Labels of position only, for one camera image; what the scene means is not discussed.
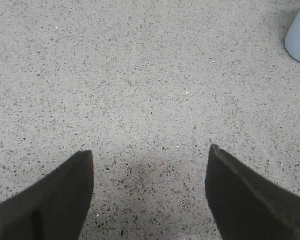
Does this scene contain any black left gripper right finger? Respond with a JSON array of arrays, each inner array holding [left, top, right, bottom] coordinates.
[[205, 144, 300, 240]]

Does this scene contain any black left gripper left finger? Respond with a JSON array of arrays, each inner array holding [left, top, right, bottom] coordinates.
[[0, 150, 94, 240]]

